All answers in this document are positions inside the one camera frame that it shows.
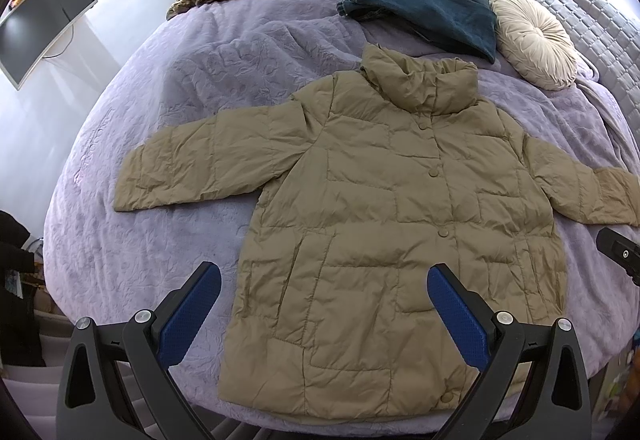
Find khaki puffer jacket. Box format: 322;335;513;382
114;45;639;423

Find grey quilted headboard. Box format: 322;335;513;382
536;0;640;137

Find white framed monitor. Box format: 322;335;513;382
0;0;98;90

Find lavender plush bedspread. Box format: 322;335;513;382
44;0;639;437

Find round cream pleated cushion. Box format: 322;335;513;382
490;0;577;91

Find dark teal folded garment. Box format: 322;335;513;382
336;0;497;62

